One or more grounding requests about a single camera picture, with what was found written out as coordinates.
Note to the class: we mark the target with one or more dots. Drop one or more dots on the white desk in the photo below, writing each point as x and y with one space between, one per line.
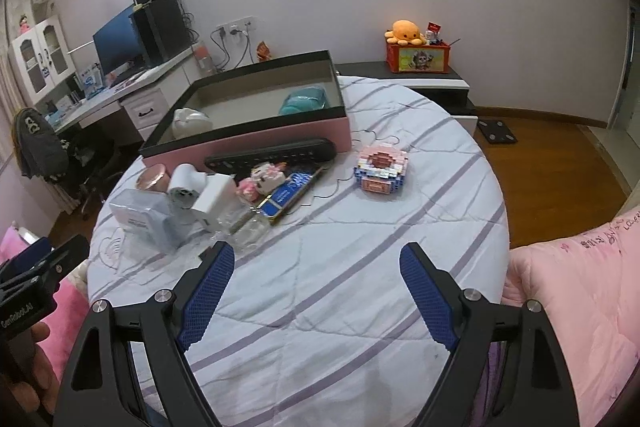
145 107

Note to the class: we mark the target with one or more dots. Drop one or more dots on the black computer tower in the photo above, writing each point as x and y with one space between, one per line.
160 32

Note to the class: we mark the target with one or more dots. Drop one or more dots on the white wall outlet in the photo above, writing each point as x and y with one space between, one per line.
240 27

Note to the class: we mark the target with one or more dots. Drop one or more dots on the clear bottle orange cap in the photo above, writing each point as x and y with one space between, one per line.
204 59

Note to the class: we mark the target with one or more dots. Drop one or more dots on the pink pillow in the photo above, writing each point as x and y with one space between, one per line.
10 247

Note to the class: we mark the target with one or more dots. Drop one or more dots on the red white card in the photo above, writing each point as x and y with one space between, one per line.
434 29

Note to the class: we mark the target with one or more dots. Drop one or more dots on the black white low cabinet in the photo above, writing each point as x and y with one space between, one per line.
435 82

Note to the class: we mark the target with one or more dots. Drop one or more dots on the black office chair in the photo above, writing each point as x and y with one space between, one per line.
92 167

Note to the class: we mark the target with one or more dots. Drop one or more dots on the white charger adapter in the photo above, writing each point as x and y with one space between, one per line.
215 199

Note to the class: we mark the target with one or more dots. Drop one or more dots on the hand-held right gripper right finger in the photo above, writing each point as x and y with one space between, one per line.
430 297

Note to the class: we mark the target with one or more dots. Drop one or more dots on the teal headphone case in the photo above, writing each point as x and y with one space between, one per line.
304 99

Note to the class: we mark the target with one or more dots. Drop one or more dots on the orange octopus plush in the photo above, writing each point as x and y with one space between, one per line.
406 32

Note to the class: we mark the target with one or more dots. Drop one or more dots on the orange snack bag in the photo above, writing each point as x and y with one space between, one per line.
263 52

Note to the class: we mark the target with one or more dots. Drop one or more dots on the white round device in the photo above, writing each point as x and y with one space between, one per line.
187 121

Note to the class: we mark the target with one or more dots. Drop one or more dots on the red printed storage box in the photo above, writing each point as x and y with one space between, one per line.
417 57

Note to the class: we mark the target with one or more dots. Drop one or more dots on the rose gold cylinder jar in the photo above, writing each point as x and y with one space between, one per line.
152 177

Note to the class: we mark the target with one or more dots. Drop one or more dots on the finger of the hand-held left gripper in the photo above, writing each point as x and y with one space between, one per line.
31 254
65 257

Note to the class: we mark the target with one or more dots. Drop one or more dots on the white mini hair dryer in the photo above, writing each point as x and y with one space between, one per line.
182 192

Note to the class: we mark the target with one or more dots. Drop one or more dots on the white glass door cabinet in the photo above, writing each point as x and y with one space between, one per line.
37 57

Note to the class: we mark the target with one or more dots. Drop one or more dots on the person's left hand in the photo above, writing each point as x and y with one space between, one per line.
40 382

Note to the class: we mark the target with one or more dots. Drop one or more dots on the pink blanket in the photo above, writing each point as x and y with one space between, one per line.
590 307

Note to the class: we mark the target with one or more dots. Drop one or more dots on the white curtain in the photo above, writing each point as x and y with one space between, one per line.
10 32

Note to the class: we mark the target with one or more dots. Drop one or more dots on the pink blue block donut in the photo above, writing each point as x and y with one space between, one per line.
380 167

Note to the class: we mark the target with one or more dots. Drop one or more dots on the pink storage box black rim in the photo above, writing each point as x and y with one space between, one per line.
280 134

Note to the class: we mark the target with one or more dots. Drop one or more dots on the blue white boxes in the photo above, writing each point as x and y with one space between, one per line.
90 82

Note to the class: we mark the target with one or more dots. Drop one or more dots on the small doll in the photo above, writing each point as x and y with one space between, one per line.
22 24

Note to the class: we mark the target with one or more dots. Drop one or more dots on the black computer monitor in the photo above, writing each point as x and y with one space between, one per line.
117 39

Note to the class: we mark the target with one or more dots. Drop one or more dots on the grey jacket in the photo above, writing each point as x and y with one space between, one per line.
35 142

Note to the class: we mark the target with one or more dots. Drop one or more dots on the pink white block figure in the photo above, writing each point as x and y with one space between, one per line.
260 181

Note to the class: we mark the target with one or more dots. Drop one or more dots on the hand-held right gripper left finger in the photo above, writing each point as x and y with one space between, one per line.
210 292

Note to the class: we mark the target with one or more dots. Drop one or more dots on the black bathroom scale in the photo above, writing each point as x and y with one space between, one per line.
495 132

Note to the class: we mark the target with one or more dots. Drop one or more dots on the blue gold perfume box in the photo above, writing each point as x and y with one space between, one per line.
289 196

